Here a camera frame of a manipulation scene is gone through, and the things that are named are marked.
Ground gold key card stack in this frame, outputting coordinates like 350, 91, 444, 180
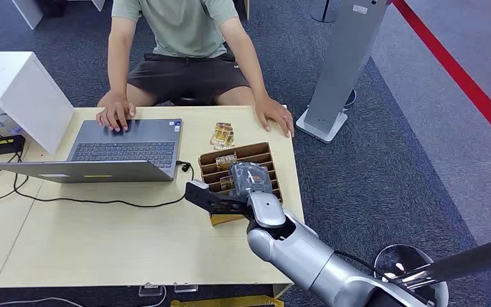
210, 122, 236, 151

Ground person's right hand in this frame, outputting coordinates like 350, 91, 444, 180
96, 95, 137, 133

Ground white box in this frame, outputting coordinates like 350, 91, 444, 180
0, 51, 75, 155

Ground red barrier belt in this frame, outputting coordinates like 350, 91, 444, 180
391, 0, 491, 156

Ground person's left hand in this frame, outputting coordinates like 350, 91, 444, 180
254, 96, 295, 139

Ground dark stanchion pole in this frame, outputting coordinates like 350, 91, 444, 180
393, 233, 491, 290

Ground brown wooden card holder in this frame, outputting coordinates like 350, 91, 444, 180
198, 141, 284, 226

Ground white cable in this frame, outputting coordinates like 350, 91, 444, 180
0, 286, 168, 307

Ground yellow tape strip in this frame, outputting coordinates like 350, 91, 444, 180
169, 295, 285, 307

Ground hotel printed key card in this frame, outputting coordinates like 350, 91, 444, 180
215, 154, 238, 171

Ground grey kiosk stand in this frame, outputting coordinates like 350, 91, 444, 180
295, 0, 391, 145

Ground person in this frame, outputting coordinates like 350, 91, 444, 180
96, 0, 295, 139

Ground clear plastic clip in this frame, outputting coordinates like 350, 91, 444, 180
173, 282, 199, 294
138, 282, 164, 298

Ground chrome stanchion base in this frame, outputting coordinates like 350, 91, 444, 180
373, 244, 450, 307

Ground grey laptop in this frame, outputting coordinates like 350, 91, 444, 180
0, 118, 183, 184

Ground black power adapter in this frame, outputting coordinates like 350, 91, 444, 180
0, 134, 26, 157

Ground black stool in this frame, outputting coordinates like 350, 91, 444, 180
167, 93, 217, 107

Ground black charging cable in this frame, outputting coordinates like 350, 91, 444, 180
0, 150, 195, 209

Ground white cabinet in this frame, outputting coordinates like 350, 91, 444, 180
11, 0, 107, 30

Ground black round stanchion base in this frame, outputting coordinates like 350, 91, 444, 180
310, 0, 339, 24

